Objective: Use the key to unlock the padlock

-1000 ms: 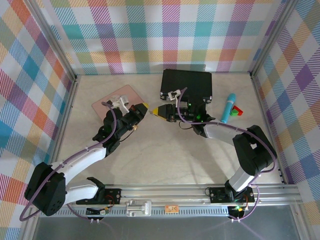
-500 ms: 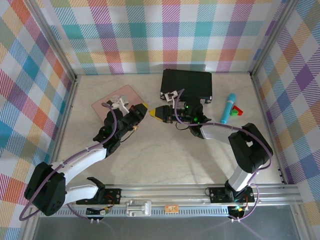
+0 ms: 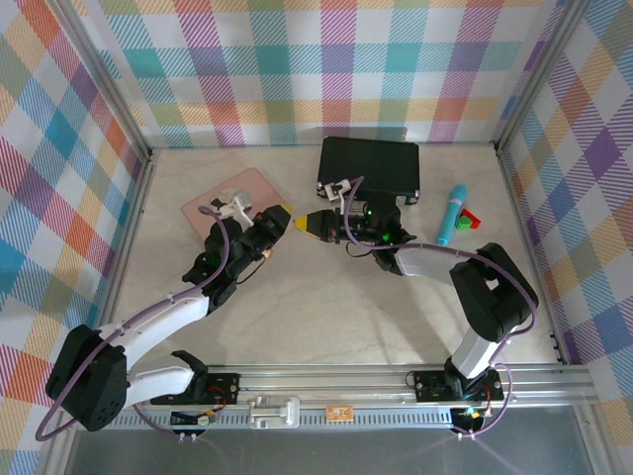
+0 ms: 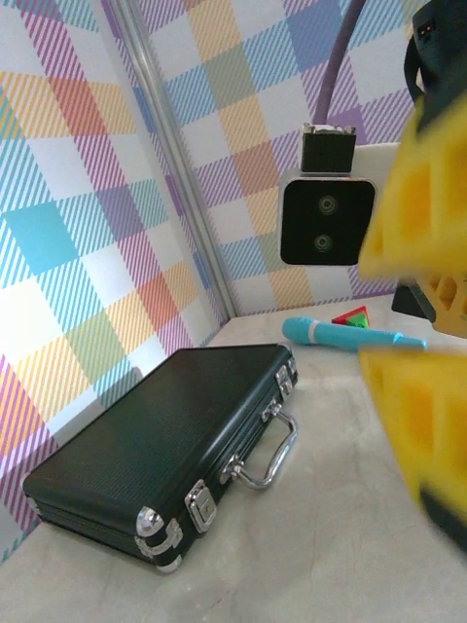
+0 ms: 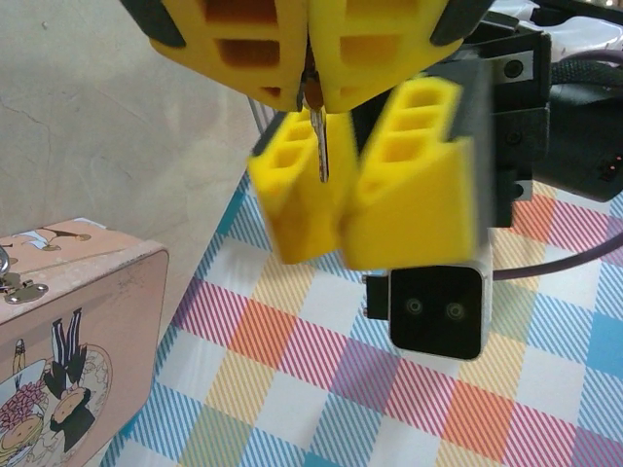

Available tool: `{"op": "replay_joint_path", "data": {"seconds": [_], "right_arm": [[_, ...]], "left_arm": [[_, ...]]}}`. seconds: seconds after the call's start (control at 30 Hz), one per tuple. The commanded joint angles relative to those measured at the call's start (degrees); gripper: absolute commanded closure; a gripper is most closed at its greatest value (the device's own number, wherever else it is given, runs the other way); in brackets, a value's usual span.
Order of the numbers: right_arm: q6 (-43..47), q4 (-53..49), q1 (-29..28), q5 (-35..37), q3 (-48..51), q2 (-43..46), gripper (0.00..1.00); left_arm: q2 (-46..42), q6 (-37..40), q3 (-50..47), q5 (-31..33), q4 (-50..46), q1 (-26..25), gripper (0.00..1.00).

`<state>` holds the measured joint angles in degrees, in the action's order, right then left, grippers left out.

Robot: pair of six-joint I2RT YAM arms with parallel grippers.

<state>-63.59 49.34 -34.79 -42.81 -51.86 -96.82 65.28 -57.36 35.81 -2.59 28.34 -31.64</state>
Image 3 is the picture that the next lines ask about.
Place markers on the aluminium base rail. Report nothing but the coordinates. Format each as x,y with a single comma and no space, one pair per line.
321,386

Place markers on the orange sticker label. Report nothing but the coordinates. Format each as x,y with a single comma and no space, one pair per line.
339,412

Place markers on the pink tin box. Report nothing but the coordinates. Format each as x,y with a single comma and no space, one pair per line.
257,183

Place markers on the blue toy microphone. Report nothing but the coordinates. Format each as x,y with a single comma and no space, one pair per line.
452,213

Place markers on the brass padlock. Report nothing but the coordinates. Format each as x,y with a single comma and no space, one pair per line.
267,254

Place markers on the aluminium frame post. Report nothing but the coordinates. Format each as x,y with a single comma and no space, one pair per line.
109,84
539,74

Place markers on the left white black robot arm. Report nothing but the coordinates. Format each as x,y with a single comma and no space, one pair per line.
163,321

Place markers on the red toy block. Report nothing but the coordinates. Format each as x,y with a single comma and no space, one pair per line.
472,218

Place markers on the green toy block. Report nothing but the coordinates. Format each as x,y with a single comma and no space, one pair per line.
463,225

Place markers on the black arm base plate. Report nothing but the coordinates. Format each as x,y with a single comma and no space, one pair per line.
222,388
430,386

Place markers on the black hard case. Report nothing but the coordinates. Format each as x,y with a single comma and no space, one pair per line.
368,163

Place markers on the perforated metal strip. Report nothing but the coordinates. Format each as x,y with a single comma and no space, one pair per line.
386,420

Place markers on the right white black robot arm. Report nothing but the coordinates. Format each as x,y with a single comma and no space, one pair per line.
494,297

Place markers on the silver metal latch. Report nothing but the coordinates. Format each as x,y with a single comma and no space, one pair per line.
274,410

